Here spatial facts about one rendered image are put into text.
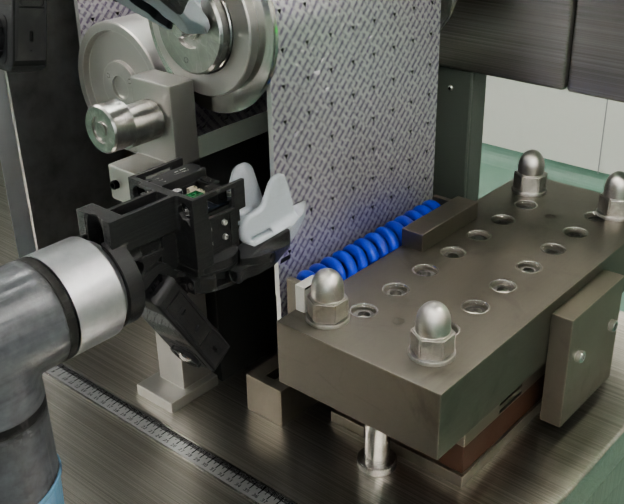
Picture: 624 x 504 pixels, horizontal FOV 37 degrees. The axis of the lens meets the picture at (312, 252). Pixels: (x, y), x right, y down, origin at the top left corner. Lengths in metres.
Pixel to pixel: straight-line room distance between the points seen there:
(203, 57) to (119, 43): 0.14
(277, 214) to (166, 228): 0.11
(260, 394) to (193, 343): 0.15
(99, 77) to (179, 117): 0.15
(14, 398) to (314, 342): 0.24
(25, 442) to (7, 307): 0.09
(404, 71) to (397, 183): 0.11
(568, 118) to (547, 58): 2.72
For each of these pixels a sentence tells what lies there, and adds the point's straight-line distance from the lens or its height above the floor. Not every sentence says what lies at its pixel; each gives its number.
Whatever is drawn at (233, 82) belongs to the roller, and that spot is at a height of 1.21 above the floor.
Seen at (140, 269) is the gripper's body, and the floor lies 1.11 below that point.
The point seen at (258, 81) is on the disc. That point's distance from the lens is 0.73.
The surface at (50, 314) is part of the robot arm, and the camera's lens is 0.60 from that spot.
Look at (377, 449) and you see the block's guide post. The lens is 0.79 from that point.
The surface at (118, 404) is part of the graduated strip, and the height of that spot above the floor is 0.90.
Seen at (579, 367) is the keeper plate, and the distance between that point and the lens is 0.84.
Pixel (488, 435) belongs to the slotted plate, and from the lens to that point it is 0.80.
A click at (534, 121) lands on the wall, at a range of 3.75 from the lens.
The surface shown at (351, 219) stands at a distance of 0.86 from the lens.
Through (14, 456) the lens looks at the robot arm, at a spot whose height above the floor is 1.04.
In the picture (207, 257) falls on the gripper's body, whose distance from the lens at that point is 0.68.
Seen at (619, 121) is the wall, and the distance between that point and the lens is 3.59.
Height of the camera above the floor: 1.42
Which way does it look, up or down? 27 degrees down
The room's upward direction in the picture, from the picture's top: 1 degrees counter-clockwise
